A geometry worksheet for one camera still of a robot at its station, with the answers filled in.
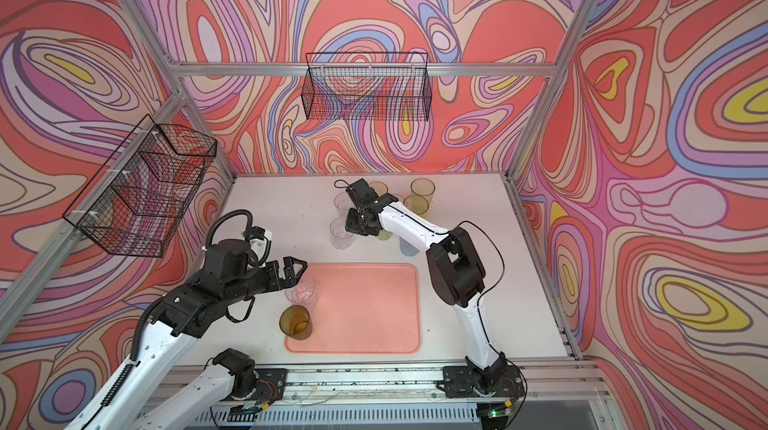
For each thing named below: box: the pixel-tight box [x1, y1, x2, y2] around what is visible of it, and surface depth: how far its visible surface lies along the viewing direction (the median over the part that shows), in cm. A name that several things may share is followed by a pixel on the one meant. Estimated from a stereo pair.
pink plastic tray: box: [285, 263, 421, 353], surface depth 86 cm
